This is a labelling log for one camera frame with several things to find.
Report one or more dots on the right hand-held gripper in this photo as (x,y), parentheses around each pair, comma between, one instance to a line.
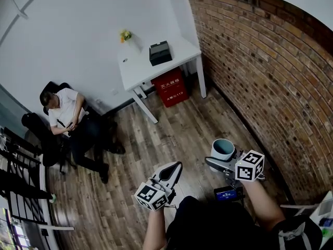
(248,167)

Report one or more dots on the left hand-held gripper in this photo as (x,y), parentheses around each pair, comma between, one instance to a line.
(151,195)

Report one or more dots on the white cup with blue inside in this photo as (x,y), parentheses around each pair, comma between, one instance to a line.
(221,154)

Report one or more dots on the person's left forearm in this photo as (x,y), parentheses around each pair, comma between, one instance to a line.
(154,230)

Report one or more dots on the person's right forearm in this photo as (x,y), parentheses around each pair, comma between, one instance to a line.
(262,207)

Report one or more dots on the black device with blue screen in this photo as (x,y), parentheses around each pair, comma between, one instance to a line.
(226,194)

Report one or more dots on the person's black shirt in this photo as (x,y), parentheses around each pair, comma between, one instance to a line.
(208,225)

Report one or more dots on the red box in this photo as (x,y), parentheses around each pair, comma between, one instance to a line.
(171,90)

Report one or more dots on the white desk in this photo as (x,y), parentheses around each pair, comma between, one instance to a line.
(316,217)

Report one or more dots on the white table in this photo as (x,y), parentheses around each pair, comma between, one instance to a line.
(140,72)

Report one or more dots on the grey laptop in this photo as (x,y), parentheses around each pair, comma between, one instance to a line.
(326,206)

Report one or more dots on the blue object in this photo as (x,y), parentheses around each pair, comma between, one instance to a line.
(326,222)

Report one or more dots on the small green floor object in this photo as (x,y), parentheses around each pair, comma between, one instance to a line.
(53,197)

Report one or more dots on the black box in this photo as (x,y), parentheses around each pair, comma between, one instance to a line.
(160,53)

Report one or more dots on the white bar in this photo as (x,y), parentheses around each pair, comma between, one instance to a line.
(57,227)

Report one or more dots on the white vase with yellow flowers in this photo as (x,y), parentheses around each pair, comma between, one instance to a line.
(130,39)

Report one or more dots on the black bag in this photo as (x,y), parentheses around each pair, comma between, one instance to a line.
(36,126)

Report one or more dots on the black office chair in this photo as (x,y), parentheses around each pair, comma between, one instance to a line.
(52,87)

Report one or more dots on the black metal rack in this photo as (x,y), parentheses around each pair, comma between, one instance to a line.
(18,165)

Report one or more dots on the white wall conduit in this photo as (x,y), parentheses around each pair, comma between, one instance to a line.
(22,10)

